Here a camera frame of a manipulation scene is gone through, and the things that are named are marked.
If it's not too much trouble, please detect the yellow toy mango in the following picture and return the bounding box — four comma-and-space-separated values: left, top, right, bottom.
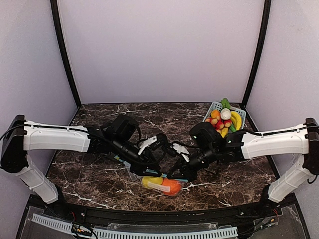
141, 176, 163, 189

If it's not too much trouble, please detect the clear zip bag blue zipper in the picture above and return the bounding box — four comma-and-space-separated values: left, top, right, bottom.
139, 172, 188, 197

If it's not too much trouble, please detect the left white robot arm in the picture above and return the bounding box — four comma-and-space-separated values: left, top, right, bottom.
0, 115, 163, 204

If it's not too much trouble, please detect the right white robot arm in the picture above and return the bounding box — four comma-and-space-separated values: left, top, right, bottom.
167, 118, 319, 205

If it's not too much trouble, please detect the green toy vegetable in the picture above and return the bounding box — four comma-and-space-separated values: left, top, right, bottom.
224, 123, 237, 136

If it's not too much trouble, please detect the small orange toy fruit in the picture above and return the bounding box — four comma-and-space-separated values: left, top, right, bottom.
211, 109, 221, 121

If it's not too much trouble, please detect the white toy radish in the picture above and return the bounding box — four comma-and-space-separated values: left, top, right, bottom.
220, 109, 232, 120

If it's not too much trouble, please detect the yellow toy banana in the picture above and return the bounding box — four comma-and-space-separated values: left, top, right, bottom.
230, 111, 242, 131

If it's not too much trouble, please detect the light blue perforated basket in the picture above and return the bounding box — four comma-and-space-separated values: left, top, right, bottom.
203, 99, 246, 138

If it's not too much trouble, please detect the green toy lettuce leaf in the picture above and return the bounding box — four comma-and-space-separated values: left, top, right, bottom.
221, 98, 231, 109

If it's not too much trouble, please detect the black front rail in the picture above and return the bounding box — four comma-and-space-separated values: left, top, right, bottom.
53, 203, 266, 226

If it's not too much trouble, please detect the white slotted cable duct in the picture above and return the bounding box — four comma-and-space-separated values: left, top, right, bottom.
31, 214, 238, 239

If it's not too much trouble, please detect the left black frame post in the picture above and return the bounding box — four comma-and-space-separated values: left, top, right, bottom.
50, 0, 82, 109

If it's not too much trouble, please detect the black frame post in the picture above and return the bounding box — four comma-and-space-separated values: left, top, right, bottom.
241, 0, 272, 108
50, 0, 82, 109

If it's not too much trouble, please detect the right black frame post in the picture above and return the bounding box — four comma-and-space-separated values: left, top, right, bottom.
241, 0, 272, 108

